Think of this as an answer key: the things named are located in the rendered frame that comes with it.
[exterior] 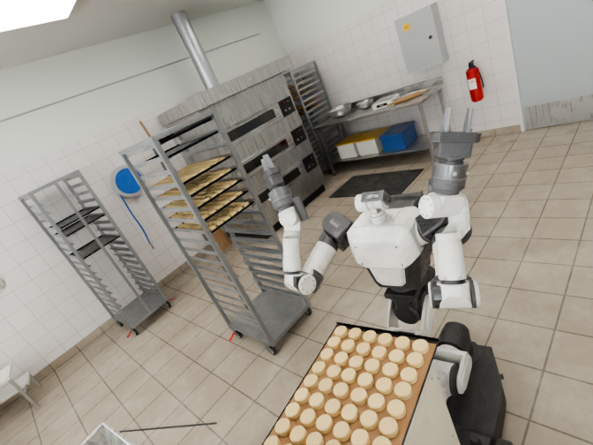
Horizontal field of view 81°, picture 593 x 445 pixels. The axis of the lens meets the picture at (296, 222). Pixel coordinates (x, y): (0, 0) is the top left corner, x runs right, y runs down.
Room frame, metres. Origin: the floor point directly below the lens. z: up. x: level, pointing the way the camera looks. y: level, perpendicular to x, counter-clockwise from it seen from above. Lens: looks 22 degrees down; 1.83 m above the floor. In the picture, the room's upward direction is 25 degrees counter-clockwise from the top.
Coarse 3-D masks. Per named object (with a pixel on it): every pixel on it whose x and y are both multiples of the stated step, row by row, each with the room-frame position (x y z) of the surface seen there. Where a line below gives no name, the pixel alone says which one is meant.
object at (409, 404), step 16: (320, 352) 1.02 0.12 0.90; (336, 352) 0.99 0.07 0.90; (352, 352) 0.96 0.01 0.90; (432, 352) 0.81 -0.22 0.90; (400, 368) 0.81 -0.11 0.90; (416, 368) 0.79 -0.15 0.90; (352, 384) 0.83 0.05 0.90; (416, 384) 0.74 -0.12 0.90; (416, 400) 0.69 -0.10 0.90; (336, 416) 0.75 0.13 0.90; (384, 416) 0.69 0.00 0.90; (272, 432) 0.80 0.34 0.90; (352, 432) 0.68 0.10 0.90; (368, 432) 0.66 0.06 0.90; (400, 432) 0.63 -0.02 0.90
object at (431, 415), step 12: (432, 372) 0.84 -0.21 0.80; (432, 384) 0.82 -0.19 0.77; (420, 396) 0.75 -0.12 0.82; (432, 396) 0.80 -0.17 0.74; (420, 408) 0.74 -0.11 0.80; (432, 408) 0.78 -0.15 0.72; (444, 408) 0.83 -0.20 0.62; (420, 420) 0.72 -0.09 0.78; (432, 420) 0.76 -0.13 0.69; (444, 420) 0.81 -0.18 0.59; (408, 432) 0.67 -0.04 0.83; (420, 432) 0.70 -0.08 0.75; (432, 432) 0.75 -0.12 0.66; (444, 432) 0.79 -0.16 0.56; (408, 444) 0.65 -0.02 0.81; (420, 444) 0.69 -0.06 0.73; (432, 444) 0.73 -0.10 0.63; (444, 444) 0.77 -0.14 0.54; (456, 444) 0.83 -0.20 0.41
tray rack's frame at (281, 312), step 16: (208, 112) 2.40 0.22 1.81; (176, 128) 2.25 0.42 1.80; (144, 144) 2.25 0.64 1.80; (128, 160) 2.64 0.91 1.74; (192, 160) 2.91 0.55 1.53; (144, 192) 2.64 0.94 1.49; (176, 240) 2.64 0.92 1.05; (208, 240) 2.79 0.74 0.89; (208, 288) 2.64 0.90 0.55; (256, 304) 2.75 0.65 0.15; (272, 304) 2.64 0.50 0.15; (288, 304) 2.54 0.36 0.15; (304, 304) 2.44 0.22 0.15; (224, 320) 2.64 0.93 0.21; (272, 320) 2.42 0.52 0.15; (288, 320) 2.33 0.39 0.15; (256, 336) 2.31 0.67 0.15; (272, 336) 2.22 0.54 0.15; (272, 352) 2.18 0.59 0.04
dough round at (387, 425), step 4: (380, 420) 0.67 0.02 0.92; (384, 420) 0.66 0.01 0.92; (388, 420) 0.66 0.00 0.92; (392, 420) 0.65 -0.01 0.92; (380, 424) 0.66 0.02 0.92; (384, 424) 0.65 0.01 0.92; (388, 424) 0.65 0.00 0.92; (392, 424) 0.64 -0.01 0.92; (396, 424) 0.64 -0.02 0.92; (380, 428) 0.65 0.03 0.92; (384, 428) 0.64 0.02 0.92; (388, 428) 0.64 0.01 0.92; (392, 428) 0.63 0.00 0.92; (396, 428) 0.63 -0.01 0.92; (384, 432) 0.63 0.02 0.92; (388, 432) 0.63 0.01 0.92; (392, 432) 0.62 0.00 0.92; (396, 432) 0.63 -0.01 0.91; (388, 436) 0.62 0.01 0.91; (392, 436) 0.62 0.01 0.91
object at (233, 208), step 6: (234, 204) 2.53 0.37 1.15; (240, 204) 2.46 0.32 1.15; (246, 204) 2.41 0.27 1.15; (222, 210) 2.55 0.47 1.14; (228, 210) 2.50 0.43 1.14; (234, 210) 2.41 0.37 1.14; (216, 216) 2.42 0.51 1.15; (222, 216) 2.36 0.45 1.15; (228, 216) 2.30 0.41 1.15; (186, 222) 2.67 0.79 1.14; (192, 222) 2.57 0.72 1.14; (198, 222) 2.49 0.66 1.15; (210, 222) 2.35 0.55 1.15; (216, 222) 2.28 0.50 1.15; (222, 222) 2.26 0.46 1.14; (180, 228) 2.63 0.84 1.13; (186, 228) 2.54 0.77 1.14; (192, 228) 2.44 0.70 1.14; (198, 228) 2.36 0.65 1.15; (210, 228) 2.23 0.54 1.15
